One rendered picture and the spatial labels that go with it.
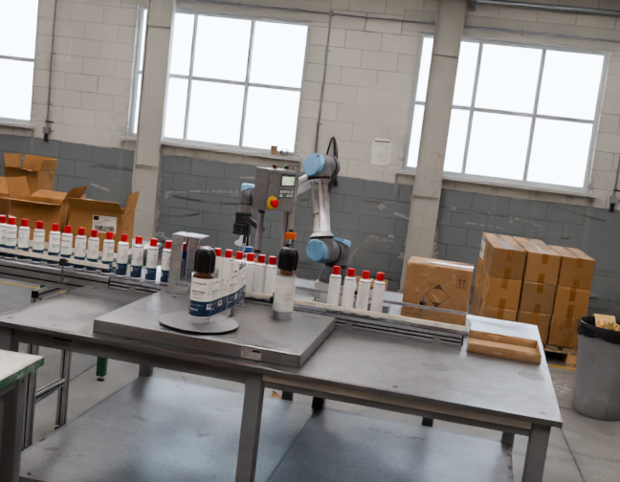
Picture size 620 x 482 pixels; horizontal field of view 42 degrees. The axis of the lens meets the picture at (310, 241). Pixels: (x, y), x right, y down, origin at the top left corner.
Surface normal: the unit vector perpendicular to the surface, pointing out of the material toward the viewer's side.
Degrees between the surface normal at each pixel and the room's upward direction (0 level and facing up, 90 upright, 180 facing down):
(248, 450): 90
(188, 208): 90
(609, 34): 90
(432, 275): 90
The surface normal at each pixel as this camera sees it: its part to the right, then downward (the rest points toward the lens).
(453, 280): -0.21, 0.11
